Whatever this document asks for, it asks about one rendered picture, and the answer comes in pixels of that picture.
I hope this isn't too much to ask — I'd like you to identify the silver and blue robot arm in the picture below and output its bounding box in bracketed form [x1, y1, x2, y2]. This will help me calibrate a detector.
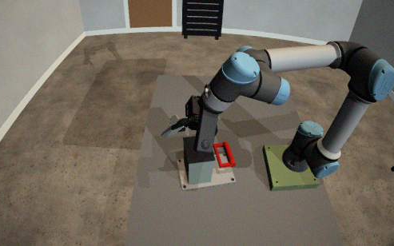
[193, 41, 394, 178]

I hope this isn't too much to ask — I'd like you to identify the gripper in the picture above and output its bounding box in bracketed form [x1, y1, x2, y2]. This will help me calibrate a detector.
[161, 94, 224, 137]

